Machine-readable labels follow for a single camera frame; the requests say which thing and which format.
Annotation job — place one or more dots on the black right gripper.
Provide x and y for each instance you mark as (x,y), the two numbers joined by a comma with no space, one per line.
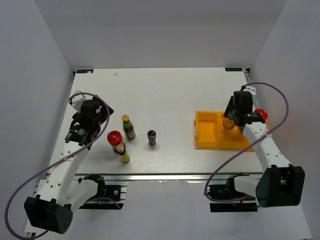
(228,112)

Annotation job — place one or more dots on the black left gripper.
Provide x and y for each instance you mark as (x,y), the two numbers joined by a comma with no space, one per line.
(104,113)

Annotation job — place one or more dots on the red-lid sauce jar yellow label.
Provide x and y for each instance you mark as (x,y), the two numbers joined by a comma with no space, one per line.
(115,138)

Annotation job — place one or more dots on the green-label sauce bottle yellow cap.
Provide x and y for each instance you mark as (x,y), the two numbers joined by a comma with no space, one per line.
(128,127)

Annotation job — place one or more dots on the red-lid chili sauce jar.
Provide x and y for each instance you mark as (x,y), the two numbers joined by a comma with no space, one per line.
(262,112)

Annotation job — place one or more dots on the white-cap yellow-label bottle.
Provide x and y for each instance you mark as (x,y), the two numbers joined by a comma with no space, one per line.
(124,157)

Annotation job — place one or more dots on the black-cap pepper shaker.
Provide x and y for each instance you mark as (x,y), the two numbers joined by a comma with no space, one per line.
(151,135)

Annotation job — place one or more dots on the pink-cap seasoning bottle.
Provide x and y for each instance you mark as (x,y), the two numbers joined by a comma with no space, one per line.
(228,124)

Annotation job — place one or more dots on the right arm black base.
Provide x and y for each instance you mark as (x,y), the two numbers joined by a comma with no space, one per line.
(230,200)

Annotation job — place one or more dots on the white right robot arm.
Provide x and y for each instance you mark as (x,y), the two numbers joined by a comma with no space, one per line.
(281,183)

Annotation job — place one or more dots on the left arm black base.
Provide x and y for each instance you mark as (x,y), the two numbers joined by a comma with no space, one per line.
(107,197)

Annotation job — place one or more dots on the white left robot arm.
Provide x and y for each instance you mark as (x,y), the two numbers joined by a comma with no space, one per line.
(54,205)

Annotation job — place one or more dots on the yellow plastic bin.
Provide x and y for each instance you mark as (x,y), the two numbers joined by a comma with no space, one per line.
(210,133)

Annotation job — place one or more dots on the right blue corner sticker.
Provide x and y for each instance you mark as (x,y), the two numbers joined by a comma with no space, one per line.
(233,69)

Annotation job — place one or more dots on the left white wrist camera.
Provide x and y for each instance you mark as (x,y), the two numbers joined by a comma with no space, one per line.
(77,100)

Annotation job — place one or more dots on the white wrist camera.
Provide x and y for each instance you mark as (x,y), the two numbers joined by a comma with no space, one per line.
(77,100)
(250,89)

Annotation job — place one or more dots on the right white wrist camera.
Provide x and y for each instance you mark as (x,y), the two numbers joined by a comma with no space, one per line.
(250,89)

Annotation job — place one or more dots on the aluminium table edge rail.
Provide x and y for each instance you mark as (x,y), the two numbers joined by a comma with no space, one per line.
(164,100)

